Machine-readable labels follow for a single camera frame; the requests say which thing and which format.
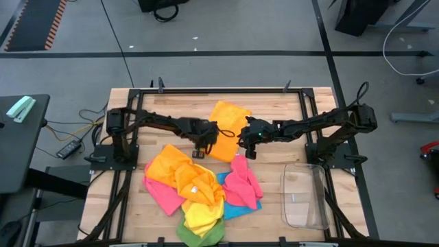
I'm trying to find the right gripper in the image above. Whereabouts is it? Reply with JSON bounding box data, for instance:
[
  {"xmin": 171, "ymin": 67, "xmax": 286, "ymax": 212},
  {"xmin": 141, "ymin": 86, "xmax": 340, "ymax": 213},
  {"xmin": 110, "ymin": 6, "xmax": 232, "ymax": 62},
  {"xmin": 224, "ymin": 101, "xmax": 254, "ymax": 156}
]
[{"xmin": 237, "ymin": 115, "xmax": 275, "ymax": 161}]

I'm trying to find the black cable bundle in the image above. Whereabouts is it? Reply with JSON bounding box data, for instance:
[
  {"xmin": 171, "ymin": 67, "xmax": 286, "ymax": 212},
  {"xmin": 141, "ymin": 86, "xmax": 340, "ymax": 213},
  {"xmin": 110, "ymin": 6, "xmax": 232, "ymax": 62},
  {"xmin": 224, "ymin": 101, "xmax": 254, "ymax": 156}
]
[
  {"xmin": 324, "ymin": 187, "xmax": 366, "ymax": 240},
  {"xmin": 82, "ymin": 169, "xmax": 133, "ymax": 242}
]

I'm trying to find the black desk leg frame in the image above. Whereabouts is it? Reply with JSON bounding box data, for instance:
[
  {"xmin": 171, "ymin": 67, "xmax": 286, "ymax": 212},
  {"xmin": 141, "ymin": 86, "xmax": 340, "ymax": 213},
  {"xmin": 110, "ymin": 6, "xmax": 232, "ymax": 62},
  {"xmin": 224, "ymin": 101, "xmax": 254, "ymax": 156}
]
[{"xmin": 25, "ymin": 165, "xmax": 92, "ymax": 223}]

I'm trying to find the black side desk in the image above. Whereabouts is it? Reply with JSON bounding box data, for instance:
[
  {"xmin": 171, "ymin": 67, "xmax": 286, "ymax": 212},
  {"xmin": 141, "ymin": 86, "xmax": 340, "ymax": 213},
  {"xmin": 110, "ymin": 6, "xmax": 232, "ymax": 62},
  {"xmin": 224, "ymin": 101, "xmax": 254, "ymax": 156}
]
[{"xmin": 0, "ymin": 94, "xmax": 51, "ymax": 195}]

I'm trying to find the mint green stapler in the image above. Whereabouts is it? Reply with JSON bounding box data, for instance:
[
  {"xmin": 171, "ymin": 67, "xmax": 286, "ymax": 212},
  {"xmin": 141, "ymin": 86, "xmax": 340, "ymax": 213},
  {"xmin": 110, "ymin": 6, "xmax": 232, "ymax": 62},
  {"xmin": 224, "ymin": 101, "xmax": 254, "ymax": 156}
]
[{"xmin": 5, "ymin": 95, "xmax": 37, "ymax": 124}]

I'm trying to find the blue microfiber towel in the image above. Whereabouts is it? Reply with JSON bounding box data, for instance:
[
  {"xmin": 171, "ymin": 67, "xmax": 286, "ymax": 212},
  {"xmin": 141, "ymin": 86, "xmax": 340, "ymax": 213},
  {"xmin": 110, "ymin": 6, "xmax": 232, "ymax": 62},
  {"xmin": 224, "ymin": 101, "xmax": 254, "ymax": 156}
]
[{"xmin": 215, "ymin": 171, "xmax": 263, "ymax": 220}]

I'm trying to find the black orange-edged floor mat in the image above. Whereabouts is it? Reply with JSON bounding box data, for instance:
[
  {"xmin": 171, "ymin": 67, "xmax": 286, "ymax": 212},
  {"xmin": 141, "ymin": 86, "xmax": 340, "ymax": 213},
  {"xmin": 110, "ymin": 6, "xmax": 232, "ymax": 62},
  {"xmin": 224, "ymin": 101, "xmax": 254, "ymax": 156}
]
[{"xmin": 3, "ymin": 0, "xmax": 68, "ymax": 52}]

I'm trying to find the black desk base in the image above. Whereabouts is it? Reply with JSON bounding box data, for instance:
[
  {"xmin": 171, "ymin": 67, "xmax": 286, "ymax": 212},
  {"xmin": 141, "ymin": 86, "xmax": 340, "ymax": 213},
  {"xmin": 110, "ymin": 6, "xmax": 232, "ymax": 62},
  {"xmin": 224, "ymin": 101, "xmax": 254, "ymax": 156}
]
[{"xmin": 334, "ymin": 0, "xmax": 437, "ymax": 37}]

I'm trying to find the grey desk foot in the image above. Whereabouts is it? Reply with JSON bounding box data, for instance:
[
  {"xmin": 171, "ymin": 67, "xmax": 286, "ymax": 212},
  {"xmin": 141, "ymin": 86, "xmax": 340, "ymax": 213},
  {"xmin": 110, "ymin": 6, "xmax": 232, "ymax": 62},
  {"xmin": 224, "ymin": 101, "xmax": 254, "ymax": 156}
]
[{"xmin": 390, "ymin": 111, "xmax": 439, "ymax": 124}]

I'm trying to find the pink microfiber towel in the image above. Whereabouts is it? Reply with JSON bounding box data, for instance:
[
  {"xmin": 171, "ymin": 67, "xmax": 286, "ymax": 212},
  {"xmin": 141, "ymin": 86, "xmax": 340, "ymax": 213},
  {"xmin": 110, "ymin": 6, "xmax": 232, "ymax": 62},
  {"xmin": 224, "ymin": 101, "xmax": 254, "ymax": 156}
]
[
  {"xmin": 143, "ymin": 160, "xmax": 186, "ymax": 217},
  {"xmin": 222, "ymin": 154, "xmax": 264, "ymax": 210}
]

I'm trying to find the orange microfiber towel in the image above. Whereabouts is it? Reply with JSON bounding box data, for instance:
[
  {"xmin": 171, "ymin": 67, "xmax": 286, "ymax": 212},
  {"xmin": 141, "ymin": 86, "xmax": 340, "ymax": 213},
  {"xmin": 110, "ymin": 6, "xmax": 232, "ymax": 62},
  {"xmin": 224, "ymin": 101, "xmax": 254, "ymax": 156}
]
[
  {"xmin": 174, "ymin": 163, "xmax": 227, "ymax": 207},
  {"xmin": 207, "ymin": 100, "xmax": 253, "ymax": 163},
  {"xmin": 145, "ymin": 143, "xmax": 195, "ymax": 189}
]

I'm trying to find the coiled black cable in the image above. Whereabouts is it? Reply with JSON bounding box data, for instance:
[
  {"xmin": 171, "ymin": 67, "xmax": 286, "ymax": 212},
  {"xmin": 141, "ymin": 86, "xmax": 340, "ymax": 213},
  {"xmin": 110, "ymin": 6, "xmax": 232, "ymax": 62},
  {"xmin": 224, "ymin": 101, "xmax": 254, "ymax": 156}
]
[{"xmin": 152, "ymin": 3, "xmax": 180, "ymax": 23}]

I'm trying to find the yellow microfiber towel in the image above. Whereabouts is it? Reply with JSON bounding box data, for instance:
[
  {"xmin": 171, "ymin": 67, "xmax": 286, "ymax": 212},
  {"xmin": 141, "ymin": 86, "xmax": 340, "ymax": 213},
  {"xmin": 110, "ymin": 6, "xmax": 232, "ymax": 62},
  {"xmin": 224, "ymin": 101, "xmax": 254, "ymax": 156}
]
[{"xmin": 180, "ymin": 167, "xmax": 226, "ymax": 238}]

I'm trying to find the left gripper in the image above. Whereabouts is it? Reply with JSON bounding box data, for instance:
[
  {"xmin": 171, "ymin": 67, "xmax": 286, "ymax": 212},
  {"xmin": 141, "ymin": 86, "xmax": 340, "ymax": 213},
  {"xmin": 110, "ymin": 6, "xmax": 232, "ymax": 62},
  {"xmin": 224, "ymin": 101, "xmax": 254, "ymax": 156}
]
[{"xmin": 187, "ymin": 118, "xmax": 220, "ymax": 159}]

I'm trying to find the black power adapter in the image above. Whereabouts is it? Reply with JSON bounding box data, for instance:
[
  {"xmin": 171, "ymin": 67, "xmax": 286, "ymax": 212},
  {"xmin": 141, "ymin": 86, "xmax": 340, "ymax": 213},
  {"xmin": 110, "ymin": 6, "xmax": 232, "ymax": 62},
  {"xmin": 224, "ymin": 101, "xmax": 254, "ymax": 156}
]
[{"xmin": 56, "ymin": 139, "xmax": 82, "ymax": 161}]

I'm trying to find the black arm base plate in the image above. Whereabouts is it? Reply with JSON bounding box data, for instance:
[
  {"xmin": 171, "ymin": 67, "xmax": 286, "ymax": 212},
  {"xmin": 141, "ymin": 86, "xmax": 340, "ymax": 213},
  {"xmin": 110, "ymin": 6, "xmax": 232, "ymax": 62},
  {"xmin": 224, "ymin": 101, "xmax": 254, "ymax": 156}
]
[
  {"xmin": 89, "ymin": 143, "xmax": 140, "ymax": 172},
  {"xmin": 305, "ymin": 142, "xmax": 357, "ymax": 171}
]

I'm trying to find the white floor cable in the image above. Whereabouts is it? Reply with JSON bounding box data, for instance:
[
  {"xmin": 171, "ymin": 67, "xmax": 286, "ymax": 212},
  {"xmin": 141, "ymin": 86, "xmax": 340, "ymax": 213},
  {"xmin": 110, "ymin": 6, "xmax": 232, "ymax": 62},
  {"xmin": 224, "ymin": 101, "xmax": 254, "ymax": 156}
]
[{"xmin": 382, "ymin": 0, "xmax": 439, "ymax": 77}]

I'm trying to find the yellow cable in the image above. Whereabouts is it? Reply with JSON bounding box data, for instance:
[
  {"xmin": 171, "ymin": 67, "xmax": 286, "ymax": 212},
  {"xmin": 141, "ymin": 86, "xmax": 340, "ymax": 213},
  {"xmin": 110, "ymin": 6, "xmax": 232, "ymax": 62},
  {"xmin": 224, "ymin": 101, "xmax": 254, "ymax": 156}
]
[{"xmin": 45, "ymin": 119, "xmax": 105, "ymax": 142}]

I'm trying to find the black aluminium table frame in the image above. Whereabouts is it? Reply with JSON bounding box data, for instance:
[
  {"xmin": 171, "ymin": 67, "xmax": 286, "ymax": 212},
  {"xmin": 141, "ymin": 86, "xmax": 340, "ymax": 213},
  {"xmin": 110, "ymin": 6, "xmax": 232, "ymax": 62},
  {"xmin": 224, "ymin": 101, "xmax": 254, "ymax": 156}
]
[{"xmin": 78, "ymin": 87, "xmax": 380, "ymax": 247}]

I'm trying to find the clear plastic bin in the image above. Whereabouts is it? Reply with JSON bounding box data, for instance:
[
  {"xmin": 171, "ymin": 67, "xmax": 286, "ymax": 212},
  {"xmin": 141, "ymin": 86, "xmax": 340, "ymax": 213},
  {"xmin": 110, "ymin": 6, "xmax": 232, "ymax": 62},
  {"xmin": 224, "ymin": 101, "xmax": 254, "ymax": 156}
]
[{"xmin": 280, "ymin": 163, "xmax": 331, "ymax": 231}]

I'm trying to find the green microfiber towel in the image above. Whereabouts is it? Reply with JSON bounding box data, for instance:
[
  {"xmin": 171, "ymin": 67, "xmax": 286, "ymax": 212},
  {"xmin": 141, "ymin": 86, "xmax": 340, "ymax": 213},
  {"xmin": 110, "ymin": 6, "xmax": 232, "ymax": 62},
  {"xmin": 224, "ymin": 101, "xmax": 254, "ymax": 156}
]
[{"xmin": 176, "ymin": 214, "xmax": 226, "ymax": 247}]

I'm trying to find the red cart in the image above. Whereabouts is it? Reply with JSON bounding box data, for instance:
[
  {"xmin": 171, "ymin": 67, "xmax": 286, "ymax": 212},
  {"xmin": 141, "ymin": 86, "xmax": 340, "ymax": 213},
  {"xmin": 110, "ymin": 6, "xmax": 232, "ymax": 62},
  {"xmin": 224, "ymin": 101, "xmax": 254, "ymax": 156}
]
[{"xmin": 420, "ymin": 140, "xmax": 439, "ymax": 200}]

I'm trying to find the black equipment box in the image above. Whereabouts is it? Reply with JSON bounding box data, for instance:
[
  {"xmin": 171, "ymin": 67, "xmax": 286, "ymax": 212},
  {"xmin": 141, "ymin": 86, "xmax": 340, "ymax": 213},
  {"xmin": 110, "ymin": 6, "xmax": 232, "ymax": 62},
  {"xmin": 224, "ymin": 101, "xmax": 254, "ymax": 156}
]
[{"xmin": 137, "ymin": 0, "xmax": 190, "ymax": 13}]

